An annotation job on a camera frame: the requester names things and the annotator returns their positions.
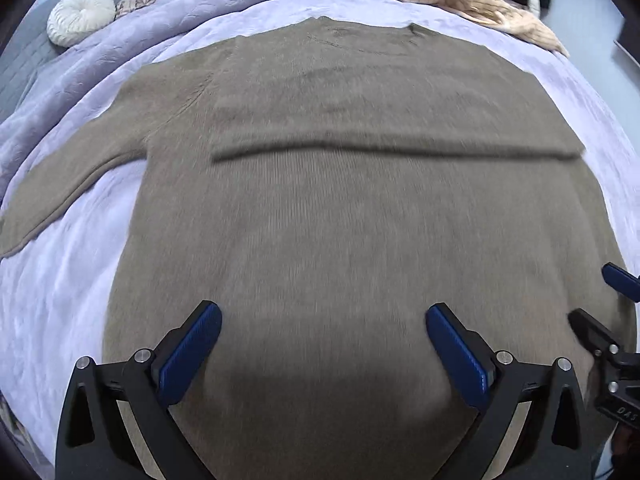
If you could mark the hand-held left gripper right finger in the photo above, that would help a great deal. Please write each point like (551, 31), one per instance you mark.
(457, 355)

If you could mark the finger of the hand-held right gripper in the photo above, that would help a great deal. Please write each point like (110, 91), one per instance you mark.
(592, 330)
(620, 282)

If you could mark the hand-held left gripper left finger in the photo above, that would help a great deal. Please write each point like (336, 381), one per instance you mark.
(192, 350)

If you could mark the olive brown knit sweater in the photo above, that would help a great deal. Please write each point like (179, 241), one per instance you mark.
(320, 210)

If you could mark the lavender embossed blanket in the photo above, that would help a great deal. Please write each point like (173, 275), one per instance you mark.
(50, 310)

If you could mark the cream striped fleece garment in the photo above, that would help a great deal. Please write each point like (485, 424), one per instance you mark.
(495, 7)

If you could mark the grey quilted headboard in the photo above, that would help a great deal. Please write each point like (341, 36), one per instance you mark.
(20, 70)

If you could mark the pink crumpled cloth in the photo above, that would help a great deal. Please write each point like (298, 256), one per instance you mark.
(132, 7)

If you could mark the round white pleated pillow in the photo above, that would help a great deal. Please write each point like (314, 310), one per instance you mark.
(80, 16)

